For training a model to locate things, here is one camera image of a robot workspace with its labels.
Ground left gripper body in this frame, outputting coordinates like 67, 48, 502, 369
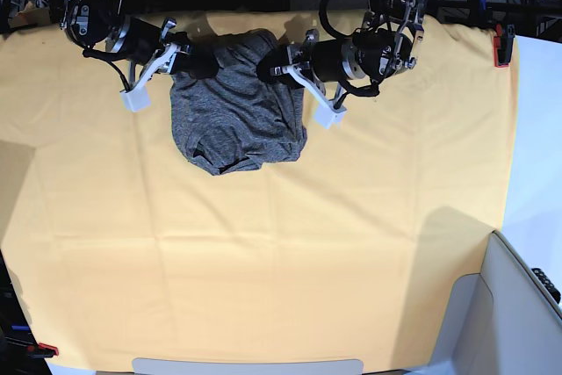
285, 30, 364, 83

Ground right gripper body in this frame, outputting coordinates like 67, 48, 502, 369
107, 17, 193, 76

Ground grey long-sleeve shirt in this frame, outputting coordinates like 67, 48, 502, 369
170, 29, 307, 176

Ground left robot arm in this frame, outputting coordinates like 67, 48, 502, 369
257, 0, 428, 97

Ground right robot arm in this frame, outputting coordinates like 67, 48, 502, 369
61, 0, 219, 90

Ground red-black clamp right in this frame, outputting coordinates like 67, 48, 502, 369
493, 24, 515, 68

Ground red-black clamp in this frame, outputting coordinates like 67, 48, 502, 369
25, 343, 59, 359
493, 24, 515, 68

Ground yellow table cloth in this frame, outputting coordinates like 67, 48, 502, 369
1, 18, 518, 371

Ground white plastic bin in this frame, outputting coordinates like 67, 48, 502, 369
426, 232, 561, 374

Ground red-black clamp left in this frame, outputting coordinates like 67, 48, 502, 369
25, 343, 59, 359

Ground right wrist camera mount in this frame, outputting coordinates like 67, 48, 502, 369
119, 43, 181, 112

